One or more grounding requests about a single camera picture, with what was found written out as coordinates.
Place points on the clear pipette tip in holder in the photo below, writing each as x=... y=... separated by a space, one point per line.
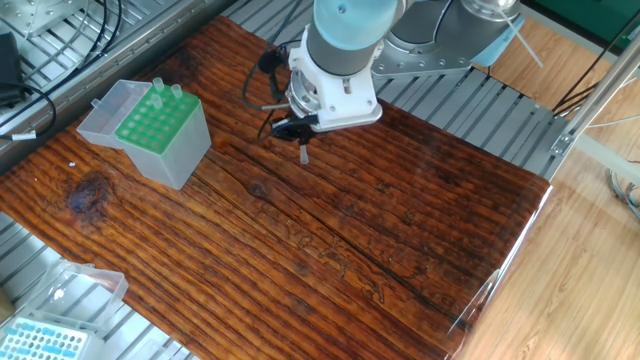
x=158 y=84
x=156 y=102
x=176 y=91

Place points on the black power adapter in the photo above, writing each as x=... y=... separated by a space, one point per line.
x=10 y=65

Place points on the aluminium frame post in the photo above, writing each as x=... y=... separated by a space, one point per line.
x=600 y=95

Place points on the pale frame crossbar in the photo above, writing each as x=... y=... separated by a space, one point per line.
x=610 y=160

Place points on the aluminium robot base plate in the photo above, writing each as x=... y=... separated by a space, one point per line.
x=425 y=62

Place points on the aluminium plate with holes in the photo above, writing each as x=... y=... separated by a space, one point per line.
x=40 y=12

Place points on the brown wood grain board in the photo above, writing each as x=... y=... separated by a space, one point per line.
x=150 y=250

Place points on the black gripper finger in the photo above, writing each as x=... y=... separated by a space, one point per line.
x=285 y=131
x=307 y=138

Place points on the aluminium table rail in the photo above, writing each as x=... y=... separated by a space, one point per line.
x=140 y=47

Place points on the clear plastic test tube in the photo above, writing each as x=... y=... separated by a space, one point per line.
x=304 y=156

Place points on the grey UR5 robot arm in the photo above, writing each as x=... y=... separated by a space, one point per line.
x=345 y=45

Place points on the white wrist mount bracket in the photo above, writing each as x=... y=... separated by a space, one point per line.
x=345 y=105

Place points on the silver force torque sensor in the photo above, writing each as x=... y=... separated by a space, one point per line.
x=302 y=97

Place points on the blue small pipette tip rack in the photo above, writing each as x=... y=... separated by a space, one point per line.
x=45 y=342

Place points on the white zip tie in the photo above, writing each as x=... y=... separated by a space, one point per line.
x=522 y=42

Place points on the clear hinged box lid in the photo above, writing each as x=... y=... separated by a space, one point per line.
x=107 y=117

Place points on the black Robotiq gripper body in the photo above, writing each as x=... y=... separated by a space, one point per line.
x=302 y=124

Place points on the green-topped pipette tip box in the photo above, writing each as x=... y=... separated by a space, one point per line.
x=165 y=145

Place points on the clear plastic rack lid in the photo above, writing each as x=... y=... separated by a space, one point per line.
x=80 y=295

